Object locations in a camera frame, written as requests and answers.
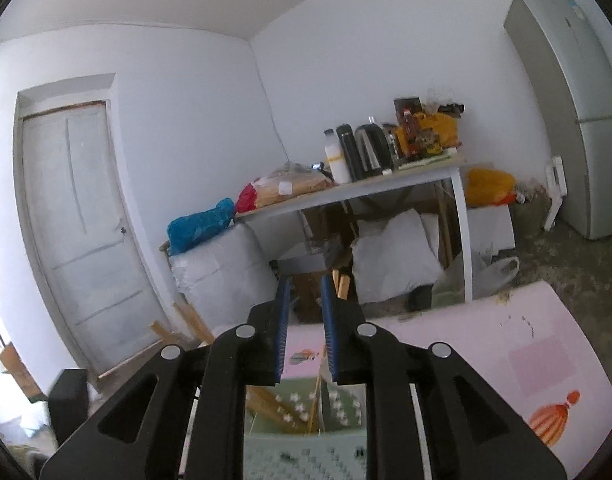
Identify large white sack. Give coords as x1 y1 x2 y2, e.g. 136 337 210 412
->
171 222 279 338

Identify yellow plastic bag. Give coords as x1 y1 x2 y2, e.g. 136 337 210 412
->
466 168 518 207

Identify white side table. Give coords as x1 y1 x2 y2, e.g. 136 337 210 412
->
234 157 474 303

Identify green paper sheet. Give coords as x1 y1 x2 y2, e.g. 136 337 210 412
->
398 152 454 171

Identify black thermos flask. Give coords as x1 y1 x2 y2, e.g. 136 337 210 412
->
336 124 365 182

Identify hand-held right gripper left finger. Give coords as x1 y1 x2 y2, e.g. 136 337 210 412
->
40 276 293 480

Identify black box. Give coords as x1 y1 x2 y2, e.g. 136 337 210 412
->
48 368 89 446

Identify red plastic bag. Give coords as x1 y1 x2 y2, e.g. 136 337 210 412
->
235 182 259 213

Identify wooden planks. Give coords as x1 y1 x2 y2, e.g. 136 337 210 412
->
150 300 217 346

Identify mint green utensil holder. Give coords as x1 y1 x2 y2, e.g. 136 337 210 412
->
243 377 369 480

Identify white box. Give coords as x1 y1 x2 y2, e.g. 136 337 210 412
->
466 202 517 256

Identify pink printed tablecloth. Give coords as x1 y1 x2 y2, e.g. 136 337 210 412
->
281 280 612 480

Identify white pillow bag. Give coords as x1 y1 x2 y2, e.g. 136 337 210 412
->
350 209 444 306

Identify clear bag of bread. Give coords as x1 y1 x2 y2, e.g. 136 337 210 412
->
253 161 334 208

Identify brown oil bottle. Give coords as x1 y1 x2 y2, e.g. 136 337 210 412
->
401 109 421 156

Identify blue plastic bag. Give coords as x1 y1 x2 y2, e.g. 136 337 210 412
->
167 197 237 256

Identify dark carton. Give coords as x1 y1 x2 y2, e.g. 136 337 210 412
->
393 96 423 121

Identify silver refrigerator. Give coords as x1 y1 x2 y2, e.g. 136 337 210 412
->
503 0 612 241

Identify yellow snack bag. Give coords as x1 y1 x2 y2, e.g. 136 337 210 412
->
393 112 459 153

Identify white plastic bottle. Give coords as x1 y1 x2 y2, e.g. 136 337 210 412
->
323 128 353 185

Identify grey box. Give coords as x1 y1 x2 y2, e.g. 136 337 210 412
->
278 240 344 273

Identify white door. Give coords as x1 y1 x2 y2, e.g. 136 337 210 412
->
16 74 171 378

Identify black steel electric kettle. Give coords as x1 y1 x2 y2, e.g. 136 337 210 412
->
355 124 394 178

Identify white handheld vacuum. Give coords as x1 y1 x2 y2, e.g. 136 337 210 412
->
543 156 568 231

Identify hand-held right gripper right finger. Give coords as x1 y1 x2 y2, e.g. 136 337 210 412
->
320 274 569 480

